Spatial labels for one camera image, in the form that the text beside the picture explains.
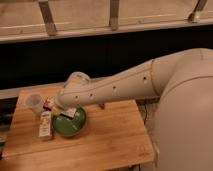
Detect red brown pepper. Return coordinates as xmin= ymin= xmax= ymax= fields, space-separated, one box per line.
xmin=98 ymin=103 xmax=106 ymax=110

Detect small white bottle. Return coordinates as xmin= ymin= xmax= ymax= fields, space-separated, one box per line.
xmin=39 ymin=111 xmax=52 ymax=140

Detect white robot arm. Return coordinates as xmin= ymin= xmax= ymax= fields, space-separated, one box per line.
xmin=55 ymin=48 xmax=213 ymax=171

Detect metal railing frame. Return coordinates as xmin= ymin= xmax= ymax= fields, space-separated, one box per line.
xmin=0 ymin=0 xmax=213 ymax=43

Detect translucent plastic cup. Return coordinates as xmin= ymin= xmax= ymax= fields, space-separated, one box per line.
xmin=24 ymin=94 xmax=44 ymax=116

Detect green plate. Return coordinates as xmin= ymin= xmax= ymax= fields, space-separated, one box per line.
xmin=52 ymin=108 xmax=87 ymax=137

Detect wooden cutting board table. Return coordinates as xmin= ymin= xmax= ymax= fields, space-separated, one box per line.
xmin=0 ymin=86 xmax=154 ymax=171

